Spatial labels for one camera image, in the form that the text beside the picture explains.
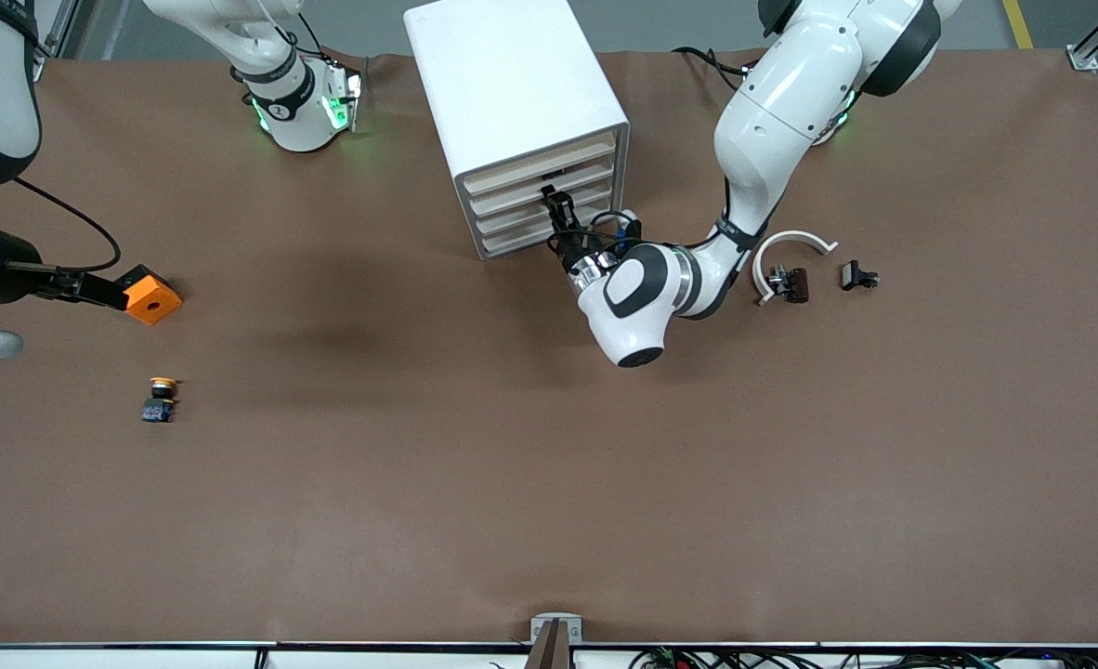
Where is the white curved plastic part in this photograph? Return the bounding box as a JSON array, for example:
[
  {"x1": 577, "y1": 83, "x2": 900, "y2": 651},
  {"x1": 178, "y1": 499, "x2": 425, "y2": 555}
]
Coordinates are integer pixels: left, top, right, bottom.
[{"x1": 751, "y1": 230, "x2": 841, "y2": 308}]

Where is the yellow push button switch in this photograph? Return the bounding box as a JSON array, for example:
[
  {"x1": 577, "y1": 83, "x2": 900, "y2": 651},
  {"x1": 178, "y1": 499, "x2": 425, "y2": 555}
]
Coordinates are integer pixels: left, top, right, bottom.
[{"x1": 140, "y1": 375, "x2": 184, "y2": 425}]

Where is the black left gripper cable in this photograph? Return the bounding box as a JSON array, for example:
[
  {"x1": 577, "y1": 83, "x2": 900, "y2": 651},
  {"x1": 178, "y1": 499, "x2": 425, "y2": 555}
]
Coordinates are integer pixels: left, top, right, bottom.
[{"x1": 591, "y1": 209, "x2": 643, "y2": 256}]

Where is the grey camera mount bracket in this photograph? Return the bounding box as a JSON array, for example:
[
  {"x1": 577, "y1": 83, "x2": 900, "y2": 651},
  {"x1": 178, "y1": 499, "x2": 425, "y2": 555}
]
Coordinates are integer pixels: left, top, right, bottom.
[{"x1": 523, "y1": 612, "x2": 585, "y2": 669}]

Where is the dark brown clip part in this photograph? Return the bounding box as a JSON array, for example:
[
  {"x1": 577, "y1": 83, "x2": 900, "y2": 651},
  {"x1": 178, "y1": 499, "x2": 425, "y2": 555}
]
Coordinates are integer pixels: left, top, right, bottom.
[{"x1": 765, "y1": 266, "x2": 811, "y2": 306}]

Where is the black cable bundle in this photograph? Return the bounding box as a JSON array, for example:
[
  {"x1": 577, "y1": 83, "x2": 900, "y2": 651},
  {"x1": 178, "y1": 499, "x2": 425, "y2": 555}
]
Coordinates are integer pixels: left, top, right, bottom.
[{"x1": 628, "y1": 647, "x2": 1098, "y2": 669}]

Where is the white drawer cabinet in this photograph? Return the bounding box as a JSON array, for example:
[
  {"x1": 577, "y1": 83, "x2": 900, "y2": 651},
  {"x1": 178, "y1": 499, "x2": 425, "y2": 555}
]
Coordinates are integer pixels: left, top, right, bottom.
[{"x1": 403, "y1": 0, "x2": 632, "y2": 262}]

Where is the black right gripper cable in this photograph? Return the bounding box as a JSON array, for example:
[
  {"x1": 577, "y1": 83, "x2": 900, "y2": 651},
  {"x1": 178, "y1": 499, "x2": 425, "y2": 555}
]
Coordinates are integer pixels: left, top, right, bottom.
[{"x1": 10, "y1": 177, "x2": 124, "y2": 275}]

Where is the white table edge rail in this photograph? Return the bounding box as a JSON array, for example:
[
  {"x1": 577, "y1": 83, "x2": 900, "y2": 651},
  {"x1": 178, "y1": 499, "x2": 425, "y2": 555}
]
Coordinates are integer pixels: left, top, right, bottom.
[{"x1": 0, "y1": 641, "x2": 1098, "y2": 669}]

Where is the large table cover sheet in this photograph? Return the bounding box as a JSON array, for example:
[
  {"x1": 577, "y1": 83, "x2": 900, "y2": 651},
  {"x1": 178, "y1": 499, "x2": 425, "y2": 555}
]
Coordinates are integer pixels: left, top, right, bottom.
[{"x1": 0, "y1": 48, "x2": 1098, "y2": 649}]

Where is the orange black button box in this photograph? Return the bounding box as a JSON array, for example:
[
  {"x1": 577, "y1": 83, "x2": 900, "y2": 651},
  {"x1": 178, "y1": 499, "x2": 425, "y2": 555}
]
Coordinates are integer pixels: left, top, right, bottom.
[{"x1": 122, "y1": 264, "x2": 184, "y2": 327}]

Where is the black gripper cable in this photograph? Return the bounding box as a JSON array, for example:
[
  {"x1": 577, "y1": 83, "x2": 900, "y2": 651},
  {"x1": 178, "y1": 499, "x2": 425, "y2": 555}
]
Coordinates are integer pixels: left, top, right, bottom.
[
  {"x1": 591, "y1": 209, "x2": 643, "y2": 256},
  {"x1": 10, "y1": 177, "x2": 124, "y2": 275}
]

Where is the black arm base cable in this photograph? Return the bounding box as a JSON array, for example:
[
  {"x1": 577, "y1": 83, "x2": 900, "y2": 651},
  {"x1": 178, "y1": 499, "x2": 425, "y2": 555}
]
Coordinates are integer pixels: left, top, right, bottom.
[{"x1": 673, "y1": 45, "x2": 747, "y2": 94}]

